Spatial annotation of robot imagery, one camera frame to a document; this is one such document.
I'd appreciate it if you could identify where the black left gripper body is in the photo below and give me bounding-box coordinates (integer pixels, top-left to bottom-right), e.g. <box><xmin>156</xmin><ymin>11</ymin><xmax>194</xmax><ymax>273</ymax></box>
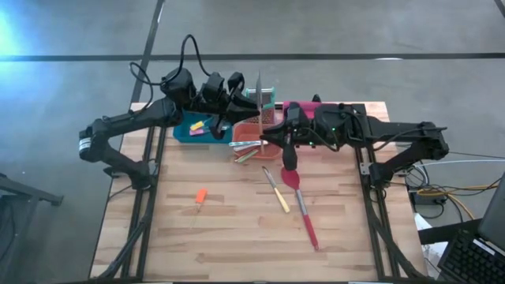
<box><xmin>210</xmin><ymin>92</ymin><xmax>238</xmax><ymax>140</ymax></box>

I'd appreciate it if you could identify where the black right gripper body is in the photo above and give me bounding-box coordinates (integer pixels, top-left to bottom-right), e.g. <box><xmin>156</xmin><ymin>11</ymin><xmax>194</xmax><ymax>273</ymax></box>
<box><xmin>282</xmin><ymin>125</ymin><xmax>313</xmax><ymax>172</ymax></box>

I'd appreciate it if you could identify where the blue-striped handle table knife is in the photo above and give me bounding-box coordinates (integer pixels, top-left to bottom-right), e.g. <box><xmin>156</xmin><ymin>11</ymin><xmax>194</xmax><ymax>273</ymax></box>
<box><xmin>255</xmin><ymin>70</ymin><xmax>265</xmax><ymax>155</ymax></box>

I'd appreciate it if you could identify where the red spoon steel handle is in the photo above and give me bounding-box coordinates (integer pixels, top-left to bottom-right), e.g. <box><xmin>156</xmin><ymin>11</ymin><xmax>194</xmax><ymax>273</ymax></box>
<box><xmin>279</xmin><ymin>167</ymin><xmax>320</xmax><ymax>252</ymax></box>

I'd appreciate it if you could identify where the green-handled table knife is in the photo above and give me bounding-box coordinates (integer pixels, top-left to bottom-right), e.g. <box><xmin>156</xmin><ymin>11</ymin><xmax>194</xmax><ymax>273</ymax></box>
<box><xmin>234</xmin><ymin>148</ymin><xmax>260</xmax><ymax>164</ymax></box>

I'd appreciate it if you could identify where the yellow-handled table knife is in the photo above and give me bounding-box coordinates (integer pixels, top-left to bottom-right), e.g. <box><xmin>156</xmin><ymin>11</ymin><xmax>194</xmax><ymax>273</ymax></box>
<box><xmin>261</xmin><ymin>165</ymin><xmax>292</xmax><ymax>215</ymax></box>

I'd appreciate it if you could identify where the orange plastic bin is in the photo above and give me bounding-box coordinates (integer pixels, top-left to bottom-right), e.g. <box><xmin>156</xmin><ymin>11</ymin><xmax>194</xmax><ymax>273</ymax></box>
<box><xmin>230</xmin><ymin>120</ymin><xmax>284</xmax><ymax>161</ymax></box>

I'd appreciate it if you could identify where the pink plastic bin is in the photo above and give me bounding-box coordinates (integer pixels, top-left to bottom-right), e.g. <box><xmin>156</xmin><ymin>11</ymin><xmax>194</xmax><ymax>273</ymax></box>
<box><xmin>281</xmin><ymin>100</ymin><xmax>323</xmax><ymax>120</ymax></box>

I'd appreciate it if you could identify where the blue plastic bin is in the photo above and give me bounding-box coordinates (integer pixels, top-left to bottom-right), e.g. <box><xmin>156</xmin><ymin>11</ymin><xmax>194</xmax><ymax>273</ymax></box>
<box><xmin>172</xmin><ymin>110</ymin><xmax>234</xmax><ymax>144</ymax></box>

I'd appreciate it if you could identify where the pink tray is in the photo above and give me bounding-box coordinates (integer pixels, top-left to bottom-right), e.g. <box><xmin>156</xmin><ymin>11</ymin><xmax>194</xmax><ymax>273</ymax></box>
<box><xmin>275</xmin><ymin>102</ymin><xmax>368</xmax><ymax>119</ymax></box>

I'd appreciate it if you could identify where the black metal stand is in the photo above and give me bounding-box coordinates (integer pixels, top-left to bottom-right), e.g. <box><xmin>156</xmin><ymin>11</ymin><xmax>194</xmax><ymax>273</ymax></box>
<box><xmin>0</xmin><ymin>173</ymin><xmax>64</xmax><ymax>277</ymax></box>

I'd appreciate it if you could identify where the black computer keyboard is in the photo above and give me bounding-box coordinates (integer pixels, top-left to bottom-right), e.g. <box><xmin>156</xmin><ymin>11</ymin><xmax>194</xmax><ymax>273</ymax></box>
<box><xmin>436</xmin><ymin>227</ymin><xmax>505</xmax><ymax>284</ymax></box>

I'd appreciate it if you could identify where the grey laptop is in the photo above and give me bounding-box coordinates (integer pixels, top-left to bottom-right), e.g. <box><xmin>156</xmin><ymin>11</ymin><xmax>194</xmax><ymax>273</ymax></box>
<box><xmin>477</xmin><ymin>171</ymin><xmax>505</xmax><ymax>253</ymax></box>

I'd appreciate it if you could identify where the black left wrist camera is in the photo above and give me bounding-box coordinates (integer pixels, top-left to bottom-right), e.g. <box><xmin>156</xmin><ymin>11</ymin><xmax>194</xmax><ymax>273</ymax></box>
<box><xmin>227</xmin><ymin>72</ymin><xmax>246</xmax><ymax>95</ymax></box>

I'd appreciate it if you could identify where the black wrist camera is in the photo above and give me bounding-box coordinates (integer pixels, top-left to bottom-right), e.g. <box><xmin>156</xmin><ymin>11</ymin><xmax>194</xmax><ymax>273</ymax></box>
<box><xmin>227</xmin><ymin>72</ymin><xmax>246</xmax><ymax>95</ymax></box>
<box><xmin>284</xmin><ymin>101</ymin><xmax>312</xmax><ymax>128</ymax></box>

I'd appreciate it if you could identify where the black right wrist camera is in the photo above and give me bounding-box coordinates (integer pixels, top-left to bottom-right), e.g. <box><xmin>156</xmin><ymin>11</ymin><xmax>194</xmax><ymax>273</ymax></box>
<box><xmin>284</xmin><ymin>101</ymin><xmax>312</xmax><ymax>128</ymax></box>

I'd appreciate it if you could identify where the steel box grater teal handle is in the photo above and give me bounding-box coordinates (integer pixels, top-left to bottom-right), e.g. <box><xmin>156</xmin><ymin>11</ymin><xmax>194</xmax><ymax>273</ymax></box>
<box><xmin>244</xmin><ymin>87</ymin><xmax>277</xmax><ymax>125</ymax></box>

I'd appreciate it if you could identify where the orange-handled small tool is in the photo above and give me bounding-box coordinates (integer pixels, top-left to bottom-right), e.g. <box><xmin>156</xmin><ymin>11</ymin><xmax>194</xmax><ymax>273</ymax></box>
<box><xmin>188</xmin><ymin>188</ymin><xmax>209</xmax><ymax>233</ymax></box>

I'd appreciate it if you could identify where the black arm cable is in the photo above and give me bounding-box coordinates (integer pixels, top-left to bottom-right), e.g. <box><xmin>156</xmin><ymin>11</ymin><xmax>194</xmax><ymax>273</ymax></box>
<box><xmin>128</xmin><ymin>33</ymin><xmax>212</xmax><ymax>114</ymax></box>

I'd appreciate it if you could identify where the black table frame rail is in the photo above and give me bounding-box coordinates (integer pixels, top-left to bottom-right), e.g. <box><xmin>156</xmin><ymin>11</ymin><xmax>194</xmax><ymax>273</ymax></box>
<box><xmin>353</xmin><ymin>145</ymin><xmax>390</xmax><ymax>281</ymax></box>
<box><xmin>135</xmin><ymin>125</ymin><xmax>167</xmax><ymax>281</ymax></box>
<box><xmin>118</xmin><ymin>125</ymin><xmax>155</xmax><ymax>281</ymax></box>
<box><xmin>366</xmin><ymin>173</ymin><xmax>425</xmax><ymax>281</ymax></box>

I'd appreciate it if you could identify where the white cable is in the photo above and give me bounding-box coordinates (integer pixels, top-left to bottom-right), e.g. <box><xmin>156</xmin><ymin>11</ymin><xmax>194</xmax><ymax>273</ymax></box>
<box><xmin>410</xmin><ymin>159</ymin><xmax>505</xmax><ymax>170</ymax></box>

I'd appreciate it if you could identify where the yellow cable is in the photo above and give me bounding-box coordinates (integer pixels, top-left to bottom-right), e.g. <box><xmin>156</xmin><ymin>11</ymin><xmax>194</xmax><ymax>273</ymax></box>
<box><xmin>416</xmin><ymin>185</ymin><xmax>500</xmax><ymax>222</ymax></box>

